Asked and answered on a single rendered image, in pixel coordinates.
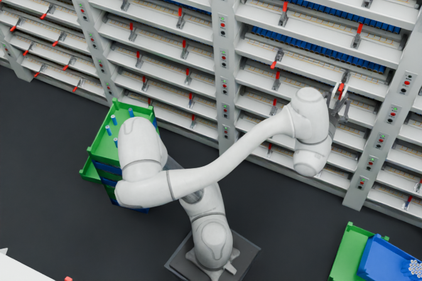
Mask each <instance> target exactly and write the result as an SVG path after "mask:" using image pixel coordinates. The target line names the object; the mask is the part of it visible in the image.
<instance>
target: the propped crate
mask: <svg viewBox="0 0 422 281"><path fill-rule="evenodd" d="M408 260H417V263H422V262H421V261H419V260H418V259H416V258H414V257H412V256H411V255H409V254H408V253H406V252H404V251H402V250H401V249H399V248H397V247H395V246H394V245H392V244H390V243H389V242H387V241H386V240H383V239H382V238H381V235H380V234H375V235H372V236H370V237H368V240H367V243H366V246H365V249H364V253H363V256H362V259H361V261H360V265H359V269H358V271H357V275H358V276H359V277H361V278H363V279H364V280H366V281H415V280H410V279H409V277H408V276H406V277H405V276H404V275H403V273H401V269H402V266H403V262H406V261H408Z"/></svg>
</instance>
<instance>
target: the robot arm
mask: <svg viewBox="0 0 422 281"><path fill-rule="evenodd" d="M338 85H339V82H337V84H336V86H335V88H331V89H330V91H329V92H328V93H326V92H323V93H322V94H321V93H320V92H319V91H318V90H316V89H314V88H310V87H305V88H301V89H299V90H298V91H296V93H295V94H294V95H293V97H292V98H291V102H290V103H289V104H288V105H285V106H284V107H283V109H282V111H280V113H278V114H276V115H274V116H272V117H270V118H268V119H266V120H263V121H262V122H260V123H258V124H257V125H256V126H254V127H253V128H252V129H251V130H250V131H248V132H247V133H246V134H245V135H243V136H242V137H241V138H240V139H239V140H238V141H237V142H236V143H235V144H234V145H233V146H231V147H230V148H229V149H228V150H226V151H225V152H224V153H223V154H222V155H221V156H220V157H219V158H218V159H216V160H215V161H214V162H212V163H210V164H208V165H206V166H204V167H199V168H193V169H184V168H183V167H181V166H180V165H179V163H177V162H176V161H175V160H174V159H172V158H171V157H170V156H169V155H168V153H167V150H166V147H165V145H164V144H163V142H162V140H161V139H160V137H159V135H158V133H157V132H156V129H155V127H154V125H153V124H152V123H151V122H150V121H149V120H148V119H145V118H144V117H132V118H130V119H127V120H126V121H125V122H124V123H123V124H122V125H121V128H120V130H119V134H118V138H117V147H118V155H119V162H120V165H121V169H122V180H121V181H118V182H117V184H116V188H115V190H114V192H115V195H116V199H117V202H118V203H119V205H120V206H123V207H125V208H132V209H142V208H151V207H155V206H160V205H163V204H166V203H169V202H171V201H174V200H177V199H179V201H180V204H181V205H182V206H183V208H184V209H185V211H186V212H187V215H188V216H189V218H190V221H191V225H192V233H193V242H194V244H195V246H194V247H193V248H192V249H191V250H190V251H189V252H187V253H186V255H185V258H186V259H187V260H189V261H191V262H193V263H194V264H195V265H196V266H197V267H198V268H199V269H200V270H201V271H203V272H204V273H205V274H206V275H207V276H208V277H209V278H210V280H211V281H218V279H219V277H220V275H221V274H222V273H223V272H224V270H226V271H227V272H229V273H230V274H232V275H235V273H236V271H237V270H236V269H235V268H234V267H233V266H232V264H231V262H232V261H233V260H234V259H235V258H237V257H238V256H239V255H240V251H239V250H238V249H236V248H234V247H233V246H232V245H233V239H232V233H231V230H230V228H229V225H228V222H227V219H226V216H225V208H224V202H223V199H222V195H221V192H220V188H219V185H218V183H217V181H220V180H221V179H222V178H224V177H225V176H226V175H228V174H229V173H230V172H231V171H232V170H233V169H235V168H236V167H237V166H238V165H239V164H240V163H241V162H242V161H243V160H244V159H245V158H246V157H247V156H248V155H249V154H250V153H251V152H252V151H253V150H254V149H256V148H257V147H258V146H259V145H260V144H261V143H262V142H264V141H265V140H266V139H268V138H270V137H272V136H274V135H278V134H286V135H288V136H290V137H291V138H296V140H295V148H294V151H295V153H294V155H293V168H294V170H295V171H296V172H297V173H298V174H300V175H302V176H306V177H313V176H316V175H317V174H318V173H319V172H320V171H321V170H322V169H323V167H324V165H325V164H326V162H327V159H328V157H329V155H330V151H331V144H332V142H333V138H334V135H335V131H336V129H335V128H336V126H337V124H339V123H340V122H344V123H345V124H346V123H347V121H348V119H349V116H348V112H349V107H350V103H351V101H350V100H347V97H348V95H349V94H348V93H346V92H347V89H348V85H346V87H345V90H344V92H343V94H342V97H341V99H340V103H339V104H338V105H337V107H336V108H335V109H331V108H329V105H330V99H333V96H334V95H335V92H336V91H337V88H338ZM325 98H327V101H326V102H325ZM344 105H346V106H345V111H344V115H343V116H342V118H340V116H339V114H338V113H339V112H340V110H341V108H342V107H343V106H344Z"/></svg>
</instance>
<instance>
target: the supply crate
mask: <svg viewBox="0 0 422 281"><path fill-rule="evenodd" d="M112 103H113V104H112V106H111V108H110V110H109V112H108V114H107V116H106V118H105V120H104V122H103V124H102V126H101V128H100V130H99V132H98V134H97V136H96V138H95V139H94V141H93V143H92V145H91V147H88V148H87V152H88V154H89V156H90V159H92V160H95V161H100V162H104V163H107V164H112V165H115V166H119V167H120V166H121V165H120V162H119V155H118V148H117V147H116V145H115V143H114V138H118V134H119V130H120V128H121V125H122V124H123V123H124V122H125V121H126V120H127V119H130V118H131V117H130V115H129V111H128V109H129V108H132V110H133V114H134V117H144V118H145V119H148V120H149V121H150V122H151V123H153V120H154V118H155V113H154V108H153V107H152V106H149V107H148V108H145V107H140V106H137V105H131V104H128V103H124V102H118V99H117V98H113V99H112ZM112 115H115V117H116V120H117V125H114V124H113V121H112V119H111V116H112ZM107 125H109V127H110V129H111V132H112V135H111V136H109V135H108V133H107V131H106V126H107Z"/></svg>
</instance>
